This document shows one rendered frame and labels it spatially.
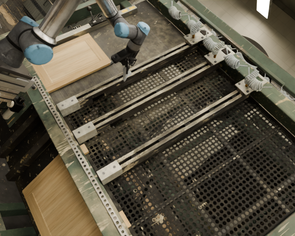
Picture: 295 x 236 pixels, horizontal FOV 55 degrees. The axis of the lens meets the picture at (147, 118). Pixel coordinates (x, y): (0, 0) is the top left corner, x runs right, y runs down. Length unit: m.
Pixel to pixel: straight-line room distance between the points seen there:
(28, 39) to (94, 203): 0.84
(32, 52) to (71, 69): 0.76
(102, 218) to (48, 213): 0.62
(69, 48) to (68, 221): 1.21
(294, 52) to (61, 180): 5.95
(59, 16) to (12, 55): 0.33
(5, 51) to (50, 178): 0.92
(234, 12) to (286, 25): 1.17
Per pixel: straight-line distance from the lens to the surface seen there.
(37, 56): 1.37
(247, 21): 7.26
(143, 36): 1.62
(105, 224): 1.49
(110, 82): 1.89
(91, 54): 2.16
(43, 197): 2.08
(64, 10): 1.33
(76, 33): 2.32
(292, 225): 1.62
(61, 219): 1.97
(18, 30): 1.49
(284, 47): 7.05
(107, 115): 1.72
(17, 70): 1.53
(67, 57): 2.18
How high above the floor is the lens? 1.58
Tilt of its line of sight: 10 degrees down
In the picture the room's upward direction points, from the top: 46 degrees clockwise
